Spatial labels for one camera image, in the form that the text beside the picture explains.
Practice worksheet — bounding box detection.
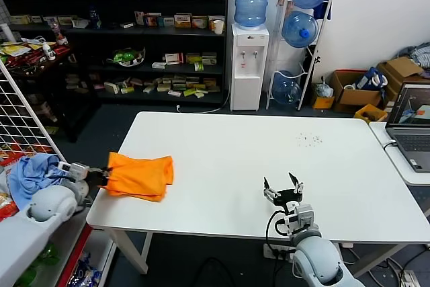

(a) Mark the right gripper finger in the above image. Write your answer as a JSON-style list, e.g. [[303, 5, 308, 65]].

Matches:
[[263, 176, 282, 200], [288, 172, 305, 194]]

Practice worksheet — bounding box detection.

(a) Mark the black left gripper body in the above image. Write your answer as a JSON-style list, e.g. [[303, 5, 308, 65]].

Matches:
[[86, 167, 109, 189]]

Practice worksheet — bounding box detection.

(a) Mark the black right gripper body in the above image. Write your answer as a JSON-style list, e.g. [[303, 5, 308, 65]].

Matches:
[[273, 188, 302, 212]]

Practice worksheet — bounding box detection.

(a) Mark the orange t-shirt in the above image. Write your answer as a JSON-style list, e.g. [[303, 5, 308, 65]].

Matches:
[[106, 151, 175, 203]]

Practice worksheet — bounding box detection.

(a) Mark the pile of grey clothes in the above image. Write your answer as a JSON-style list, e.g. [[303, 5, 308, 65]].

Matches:
[[398, 42, 430, 68]]

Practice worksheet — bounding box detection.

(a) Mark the large white table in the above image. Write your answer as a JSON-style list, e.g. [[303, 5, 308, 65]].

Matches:
[[86, 111, 430, 244]]

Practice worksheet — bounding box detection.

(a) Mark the crumpled light blue cloth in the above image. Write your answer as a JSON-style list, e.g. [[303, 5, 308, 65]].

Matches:
[[7, 153, 65, 210]]

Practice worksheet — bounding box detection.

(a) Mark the red and white shelf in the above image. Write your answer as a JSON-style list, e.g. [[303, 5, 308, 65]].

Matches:
[[0, 152, 95, 287]]

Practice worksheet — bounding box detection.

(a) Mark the small yellow box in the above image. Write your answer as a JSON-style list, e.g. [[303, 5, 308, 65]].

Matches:
[[310, 83, 336, 110]]

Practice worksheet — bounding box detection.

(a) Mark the small white side table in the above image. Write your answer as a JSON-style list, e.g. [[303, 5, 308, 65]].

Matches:
[[368, 121, 430, 187]]

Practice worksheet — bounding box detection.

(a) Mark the yellow plastic bin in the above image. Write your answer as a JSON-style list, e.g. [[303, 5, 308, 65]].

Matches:
[[353, 104, 388, 124]]

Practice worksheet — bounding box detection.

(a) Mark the open brown cardboard box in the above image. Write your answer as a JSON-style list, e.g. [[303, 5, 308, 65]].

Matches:
[[328, 69, 386, 114]]

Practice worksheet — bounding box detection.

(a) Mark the white water dispenser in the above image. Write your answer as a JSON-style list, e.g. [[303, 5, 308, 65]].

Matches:
[[230, 23, 271, 112]]

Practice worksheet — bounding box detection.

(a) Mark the bowl with green fruit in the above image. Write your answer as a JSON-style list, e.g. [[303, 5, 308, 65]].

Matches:
[[106, 48, 146, 67]]

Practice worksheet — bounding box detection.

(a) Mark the grey open laptop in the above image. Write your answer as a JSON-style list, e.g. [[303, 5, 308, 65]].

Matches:
[[385, 82, 430, 173]]

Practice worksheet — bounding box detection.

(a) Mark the blue shopping bag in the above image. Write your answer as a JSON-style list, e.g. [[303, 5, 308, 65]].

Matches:
[[355, 67, 389, 91]]

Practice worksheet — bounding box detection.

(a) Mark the small white bottle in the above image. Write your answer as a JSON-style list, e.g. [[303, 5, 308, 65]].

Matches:
[[42, 43, 57, 62]]

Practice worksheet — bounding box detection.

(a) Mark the white red medicine box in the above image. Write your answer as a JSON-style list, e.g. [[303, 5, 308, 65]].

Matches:
[[164, 53, 185, 65]]

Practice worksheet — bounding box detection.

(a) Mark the black shelving unit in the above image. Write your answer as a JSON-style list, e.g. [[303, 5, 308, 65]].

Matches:
[[0, 0, 230, 106]]

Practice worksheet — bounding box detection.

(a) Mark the dark blue bottle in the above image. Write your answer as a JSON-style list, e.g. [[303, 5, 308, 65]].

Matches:
[[89, 6, 101, 30]]

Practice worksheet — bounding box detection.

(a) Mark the tan cardboard box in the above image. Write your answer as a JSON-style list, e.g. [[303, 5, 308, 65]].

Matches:
[[376, 56, 426, 99]]

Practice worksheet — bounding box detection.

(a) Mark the yellow white medicine box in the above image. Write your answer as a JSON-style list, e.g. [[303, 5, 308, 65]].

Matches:
[[174, 13, 192, 29]]

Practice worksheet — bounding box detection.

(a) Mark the white paper roll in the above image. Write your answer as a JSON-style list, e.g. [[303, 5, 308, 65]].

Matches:
[[0, 24, 16, 43]]

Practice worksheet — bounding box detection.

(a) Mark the white orange medicine box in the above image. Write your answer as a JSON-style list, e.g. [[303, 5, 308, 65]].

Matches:
[[208, 15, 225, 31]]

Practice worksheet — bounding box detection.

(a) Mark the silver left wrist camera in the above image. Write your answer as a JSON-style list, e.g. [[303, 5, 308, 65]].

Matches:
[[57, 161, 90, 180]]

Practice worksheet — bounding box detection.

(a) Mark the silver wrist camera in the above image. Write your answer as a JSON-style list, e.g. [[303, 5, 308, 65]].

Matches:
[[285, 204, 316, 231], [57, 161, 90, 180]]

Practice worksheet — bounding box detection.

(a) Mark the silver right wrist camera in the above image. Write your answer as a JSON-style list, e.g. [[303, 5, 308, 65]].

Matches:
[[285, 204, 316, 231]]

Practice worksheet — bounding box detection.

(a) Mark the white wire grid panel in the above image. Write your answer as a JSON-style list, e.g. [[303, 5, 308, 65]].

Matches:
[[0, 61, 94, 207]]

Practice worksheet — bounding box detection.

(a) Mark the white floor cable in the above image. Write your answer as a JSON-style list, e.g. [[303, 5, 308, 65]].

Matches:
[[176, 91, 232, 114]]

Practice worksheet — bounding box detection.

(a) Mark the white wire jug rack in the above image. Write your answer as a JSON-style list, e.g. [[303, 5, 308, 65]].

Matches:
[[265, 0, 333, 112]]

